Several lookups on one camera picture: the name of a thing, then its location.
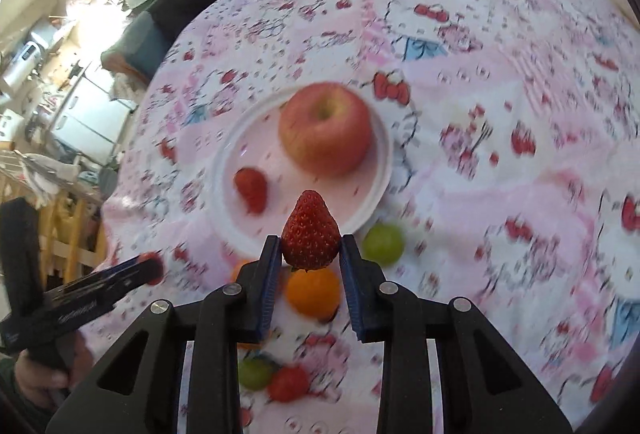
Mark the green grape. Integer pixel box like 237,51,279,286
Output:
237,356,275,391
361,223,406,265

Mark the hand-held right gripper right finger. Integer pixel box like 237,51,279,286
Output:
339,234,574,434

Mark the person's left hand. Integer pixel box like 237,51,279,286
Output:
14,333,97,421

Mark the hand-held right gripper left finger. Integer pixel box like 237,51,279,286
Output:
45,235,284,434

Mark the white refrigerator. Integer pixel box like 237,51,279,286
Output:
47,59,139,166

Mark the white cloth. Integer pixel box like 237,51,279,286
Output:
21,153,82,196

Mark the red apple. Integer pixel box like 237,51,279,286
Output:
278,82,374,178

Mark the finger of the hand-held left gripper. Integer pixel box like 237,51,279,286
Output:
44,256,151,310

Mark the red cherry tomato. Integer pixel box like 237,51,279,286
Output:
268,365,311,403
140,252,165,287

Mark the small red strawberry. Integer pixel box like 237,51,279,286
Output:
234,167,269,216

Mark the large red strawberry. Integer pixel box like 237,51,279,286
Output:
281,189,342,271

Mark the wooden rack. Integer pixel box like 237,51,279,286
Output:
0,149,109,277

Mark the white round plate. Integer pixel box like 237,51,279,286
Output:
208,86,392,267

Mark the blue grey cushion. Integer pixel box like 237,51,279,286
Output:
100,10,174,86

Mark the pink printed blanket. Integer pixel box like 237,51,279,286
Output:
82,0,640,434

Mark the orange mandarin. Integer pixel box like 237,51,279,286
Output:
230,259,257,285
285,267,342,321

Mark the white appliance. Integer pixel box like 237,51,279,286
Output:
0,40,45,96

